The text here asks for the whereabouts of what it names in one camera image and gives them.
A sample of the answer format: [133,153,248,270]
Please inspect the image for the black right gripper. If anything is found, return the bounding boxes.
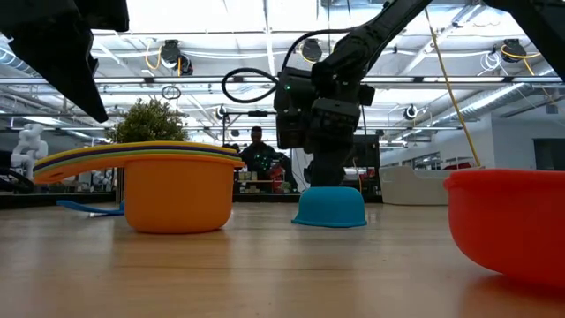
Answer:
[304,83,376,187]

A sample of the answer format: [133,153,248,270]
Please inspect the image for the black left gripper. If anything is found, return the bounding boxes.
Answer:
[0,0,130,124]

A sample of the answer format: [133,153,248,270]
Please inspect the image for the teal measuring cup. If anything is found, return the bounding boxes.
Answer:
[290,185,368,229]

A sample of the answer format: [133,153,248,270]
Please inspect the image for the small blue measuring cup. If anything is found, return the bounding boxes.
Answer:
[56,199,126,218]

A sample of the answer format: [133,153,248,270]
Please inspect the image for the orange measuring cups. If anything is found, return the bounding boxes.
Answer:
[33,152,246,234]

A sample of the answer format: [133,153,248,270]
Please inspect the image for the red measuring cup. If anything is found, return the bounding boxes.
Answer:
[443,169,565,289]

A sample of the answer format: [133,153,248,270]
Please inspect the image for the white plastic basket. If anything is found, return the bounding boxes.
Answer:
[378,165,452,207]

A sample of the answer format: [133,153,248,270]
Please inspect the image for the black monitor screen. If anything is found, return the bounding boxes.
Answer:
[352,134,380,169]

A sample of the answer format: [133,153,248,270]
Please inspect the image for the person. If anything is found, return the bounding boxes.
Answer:
[240,125,290,192]

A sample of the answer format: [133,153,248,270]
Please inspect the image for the white robot statue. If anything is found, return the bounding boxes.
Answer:
[10,123,49,178]

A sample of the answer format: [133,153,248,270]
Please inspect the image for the small potted green plant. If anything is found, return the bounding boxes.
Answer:
[104,97,190,145]

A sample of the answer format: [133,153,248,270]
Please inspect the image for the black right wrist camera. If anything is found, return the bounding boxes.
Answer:
[273,66,317,150]

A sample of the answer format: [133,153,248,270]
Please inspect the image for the black metal frame stand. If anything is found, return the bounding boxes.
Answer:
[222,110,279,195]

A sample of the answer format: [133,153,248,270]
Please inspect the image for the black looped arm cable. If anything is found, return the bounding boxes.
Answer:
[221,28,354,105]

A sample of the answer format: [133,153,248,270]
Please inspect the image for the thick yellow hanging cable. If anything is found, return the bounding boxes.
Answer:
[423,8,482,168]

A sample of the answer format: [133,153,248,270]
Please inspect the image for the dark wall screen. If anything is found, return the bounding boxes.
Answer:
[532,138,565,171]

